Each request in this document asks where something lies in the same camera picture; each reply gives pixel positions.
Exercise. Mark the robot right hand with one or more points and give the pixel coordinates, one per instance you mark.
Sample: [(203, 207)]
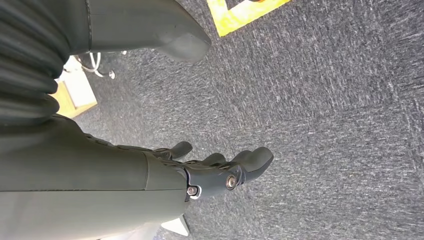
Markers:
[(82, 182)]

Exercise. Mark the yellow floor marking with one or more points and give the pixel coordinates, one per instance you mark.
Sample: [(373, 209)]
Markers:
[(238, 16)]

